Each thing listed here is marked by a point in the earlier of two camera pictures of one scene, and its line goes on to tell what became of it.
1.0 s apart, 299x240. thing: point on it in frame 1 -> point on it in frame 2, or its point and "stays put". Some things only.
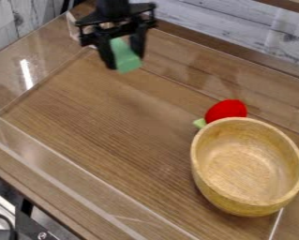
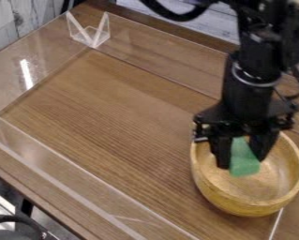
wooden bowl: (249, 165) stays put
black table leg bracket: (28, 228) stays put
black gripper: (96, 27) -> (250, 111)
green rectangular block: (126, 60) -> (245, 162)
